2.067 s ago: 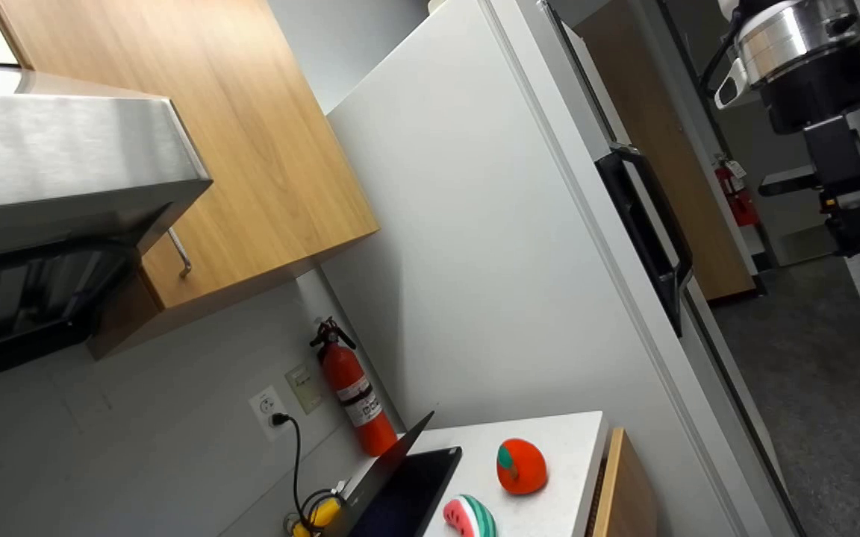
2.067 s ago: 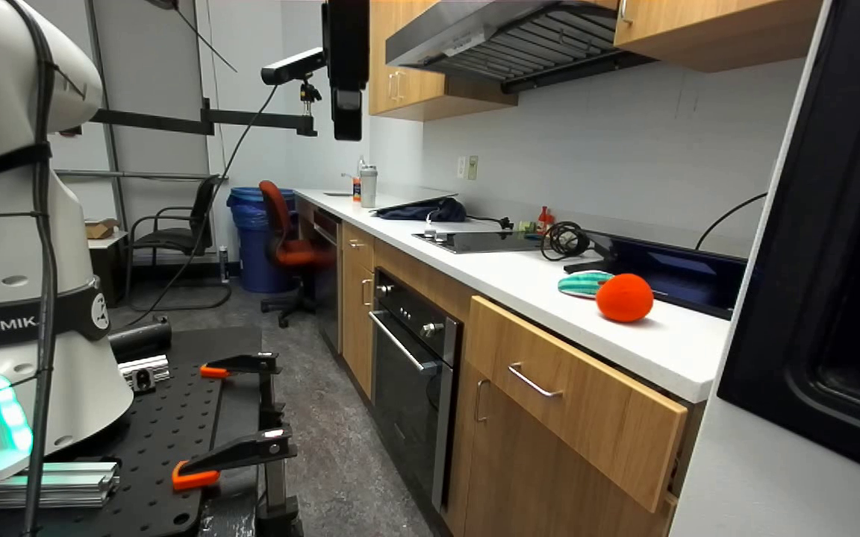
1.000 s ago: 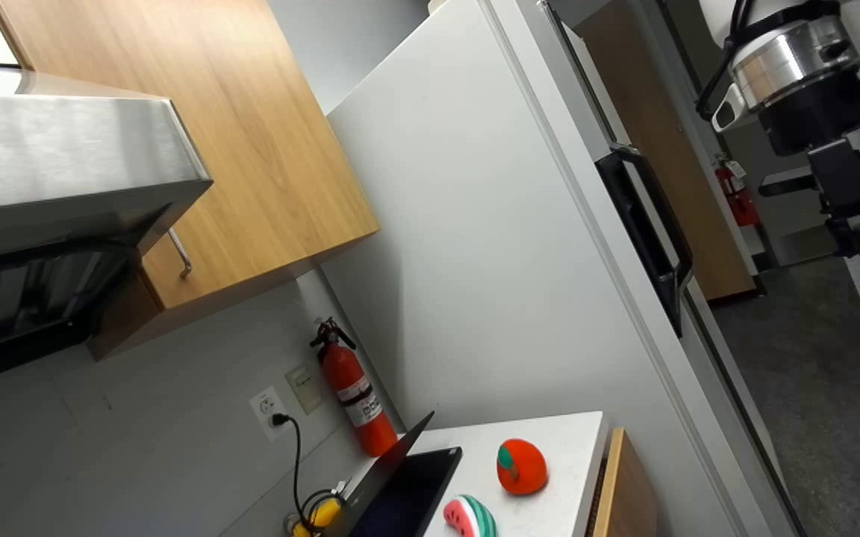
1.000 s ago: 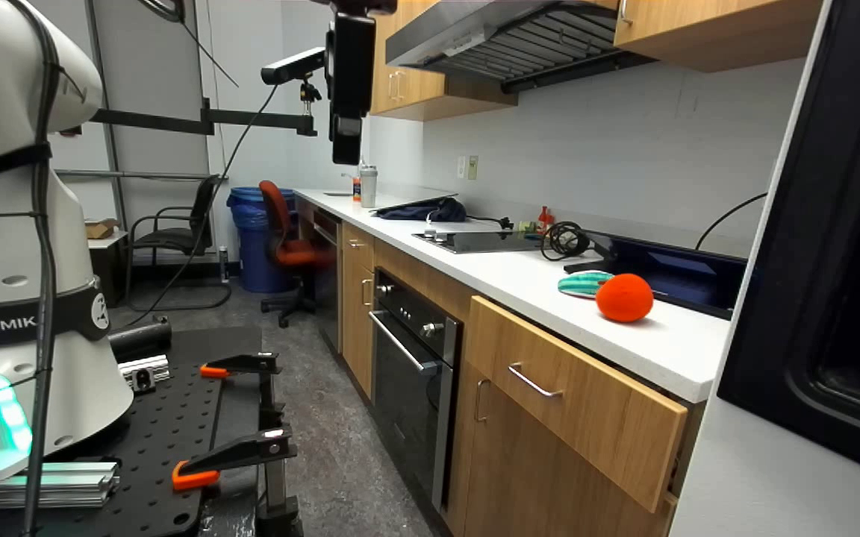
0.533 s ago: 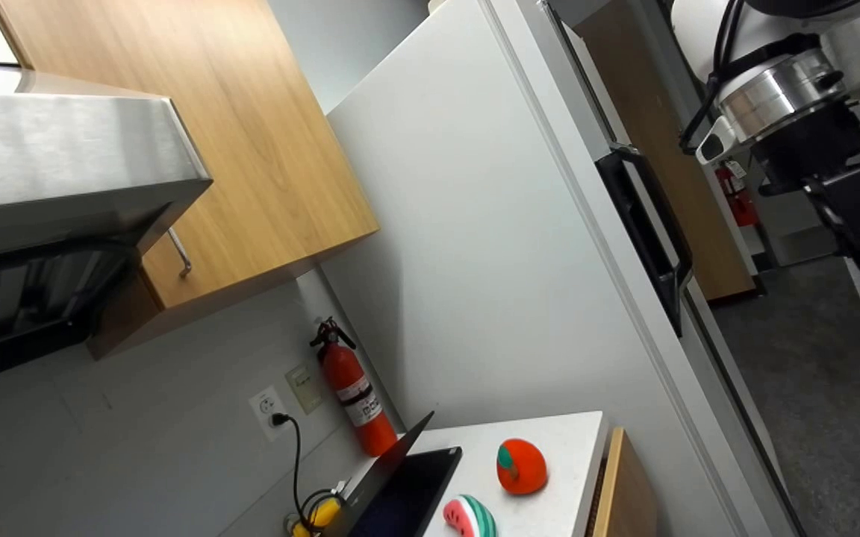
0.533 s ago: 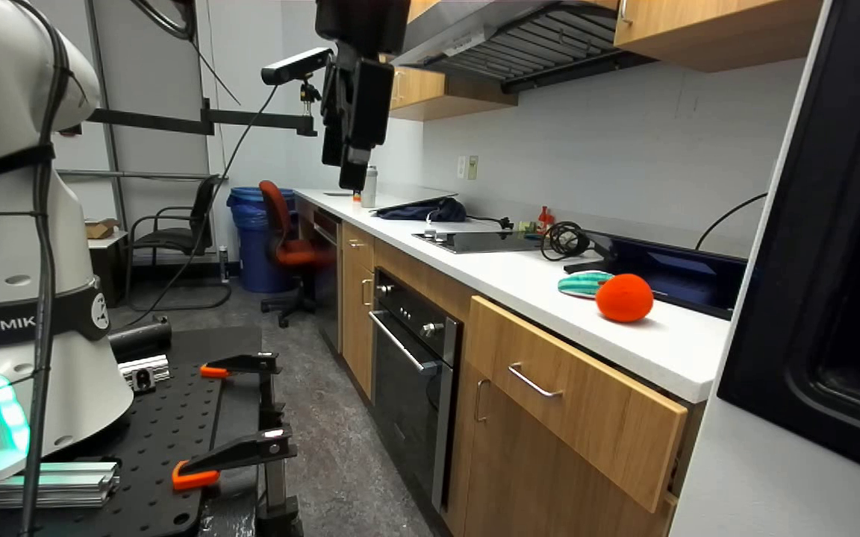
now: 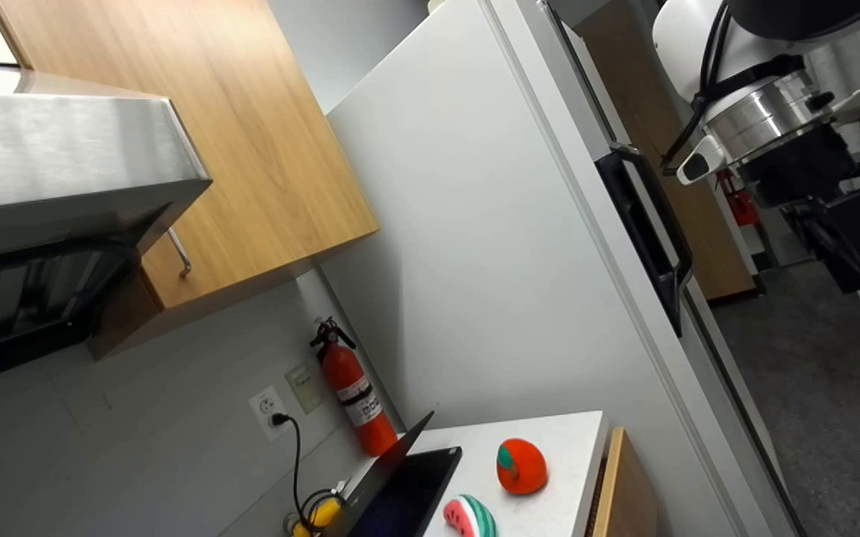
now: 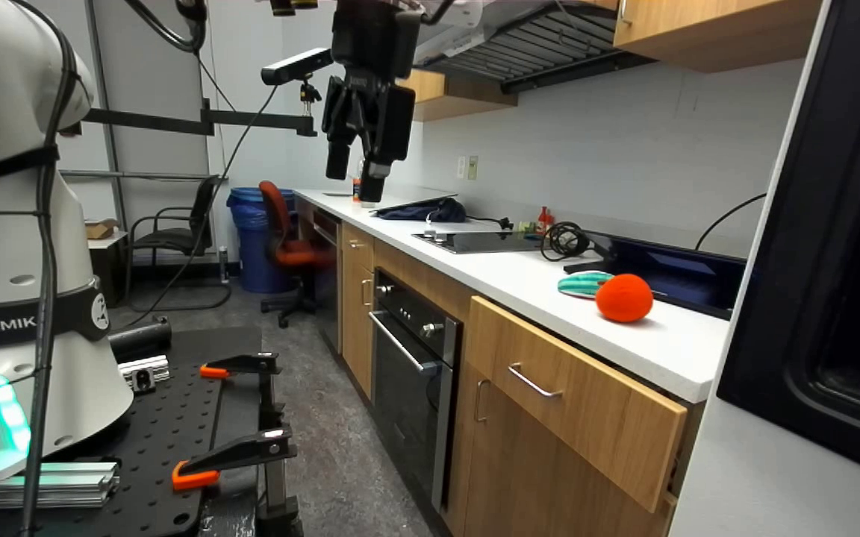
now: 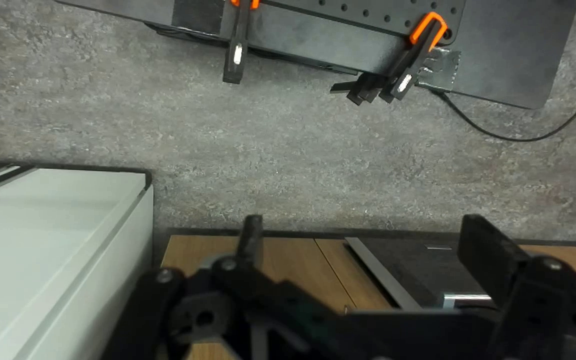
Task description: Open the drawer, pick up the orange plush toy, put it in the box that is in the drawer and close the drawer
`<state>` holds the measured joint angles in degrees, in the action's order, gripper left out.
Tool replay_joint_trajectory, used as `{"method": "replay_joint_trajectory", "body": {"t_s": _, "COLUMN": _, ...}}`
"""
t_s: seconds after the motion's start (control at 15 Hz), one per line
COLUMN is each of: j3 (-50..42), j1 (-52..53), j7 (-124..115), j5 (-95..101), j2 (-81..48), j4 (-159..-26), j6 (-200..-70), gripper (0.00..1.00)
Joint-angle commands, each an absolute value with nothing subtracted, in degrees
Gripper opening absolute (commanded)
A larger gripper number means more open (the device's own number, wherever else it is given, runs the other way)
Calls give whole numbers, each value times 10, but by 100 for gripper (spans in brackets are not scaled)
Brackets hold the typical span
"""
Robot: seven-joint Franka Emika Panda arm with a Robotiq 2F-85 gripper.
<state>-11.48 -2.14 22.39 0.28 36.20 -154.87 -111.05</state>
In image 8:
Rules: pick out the dark folded cloth bag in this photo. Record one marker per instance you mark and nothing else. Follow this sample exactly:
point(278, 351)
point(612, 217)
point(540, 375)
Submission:
point(418, 210)

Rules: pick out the aluminium extrusion rail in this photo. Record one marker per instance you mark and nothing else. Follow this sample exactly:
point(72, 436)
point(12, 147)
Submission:
point(42, 486)

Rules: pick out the wooden upper cabinet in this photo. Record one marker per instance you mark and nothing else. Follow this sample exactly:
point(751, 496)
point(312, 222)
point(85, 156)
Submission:
point(709, 25)

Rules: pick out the orange plush toy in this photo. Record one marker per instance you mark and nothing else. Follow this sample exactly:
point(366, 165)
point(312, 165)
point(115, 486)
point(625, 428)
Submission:
point(625, 299)

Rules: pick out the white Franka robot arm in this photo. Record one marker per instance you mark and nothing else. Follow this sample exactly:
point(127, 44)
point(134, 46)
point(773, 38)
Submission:
point(0, 250)

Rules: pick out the white wall outlet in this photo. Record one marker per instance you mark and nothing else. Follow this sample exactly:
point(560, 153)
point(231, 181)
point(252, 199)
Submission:
point(467, 169)

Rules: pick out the black headphones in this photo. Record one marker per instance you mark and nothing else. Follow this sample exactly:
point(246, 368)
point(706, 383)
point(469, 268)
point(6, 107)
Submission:
point(566, 241)

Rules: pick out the black perforated work table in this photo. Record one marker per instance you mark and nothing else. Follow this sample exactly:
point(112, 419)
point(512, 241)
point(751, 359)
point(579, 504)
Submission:
point(170, 436)

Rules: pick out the stainless steel range hood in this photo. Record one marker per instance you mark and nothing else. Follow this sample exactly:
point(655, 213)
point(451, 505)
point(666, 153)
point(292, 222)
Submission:
point(530, 46)

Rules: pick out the black stereo camera bar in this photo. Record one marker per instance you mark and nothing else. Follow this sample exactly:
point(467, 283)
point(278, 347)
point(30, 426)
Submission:
point(295, 65)

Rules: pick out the black metal boom bar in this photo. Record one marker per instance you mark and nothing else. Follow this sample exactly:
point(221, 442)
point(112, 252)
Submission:
point(201, 120)

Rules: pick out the small wooden wall cabinet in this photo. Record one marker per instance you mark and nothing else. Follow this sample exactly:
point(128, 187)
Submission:
point(448, 95)

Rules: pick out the black armchair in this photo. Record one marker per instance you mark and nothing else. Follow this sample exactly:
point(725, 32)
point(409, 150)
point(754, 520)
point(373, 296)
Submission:
point(178, 234)

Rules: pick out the black built-in oven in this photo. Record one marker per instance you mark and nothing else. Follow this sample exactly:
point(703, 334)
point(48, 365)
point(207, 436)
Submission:
point(409, 389)

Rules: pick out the orange office chair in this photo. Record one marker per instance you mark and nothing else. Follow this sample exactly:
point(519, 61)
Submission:
point(289, 250)

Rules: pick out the small dark side table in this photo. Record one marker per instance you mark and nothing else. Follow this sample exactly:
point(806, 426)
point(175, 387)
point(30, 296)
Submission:
point(106, 265)

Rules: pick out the small red green toy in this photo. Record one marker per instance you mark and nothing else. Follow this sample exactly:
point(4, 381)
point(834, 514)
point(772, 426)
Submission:
point(543, 219)

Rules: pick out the wooden front drawer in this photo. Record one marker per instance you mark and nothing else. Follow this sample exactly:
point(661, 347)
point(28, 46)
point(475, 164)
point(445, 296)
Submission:
point(579, 408)

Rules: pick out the small red white bottle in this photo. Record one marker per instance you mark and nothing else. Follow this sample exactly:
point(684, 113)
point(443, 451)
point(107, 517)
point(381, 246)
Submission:
point(357, 187)

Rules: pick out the narrow wooden cabinet door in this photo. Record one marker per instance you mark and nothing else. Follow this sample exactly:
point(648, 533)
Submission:
point(357, 308)

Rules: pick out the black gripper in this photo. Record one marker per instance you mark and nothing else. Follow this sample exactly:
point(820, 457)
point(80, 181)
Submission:
point(373, 40)

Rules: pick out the black box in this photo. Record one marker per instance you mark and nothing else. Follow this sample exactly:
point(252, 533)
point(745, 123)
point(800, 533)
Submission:
point(139, 341)

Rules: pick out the grey refrigerator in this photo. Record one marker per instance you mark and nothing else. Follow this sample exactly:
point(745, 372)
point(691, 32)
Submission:
point(778, 480)

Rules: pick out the blue trash bin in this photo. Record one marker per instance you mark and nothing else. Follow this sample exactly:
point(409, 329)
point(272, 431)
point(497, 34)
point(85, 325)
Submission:
point(252, 241)

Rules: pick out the small white device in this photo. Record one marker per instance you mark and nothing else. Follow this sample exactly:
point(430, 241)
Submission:
point(145, 375)

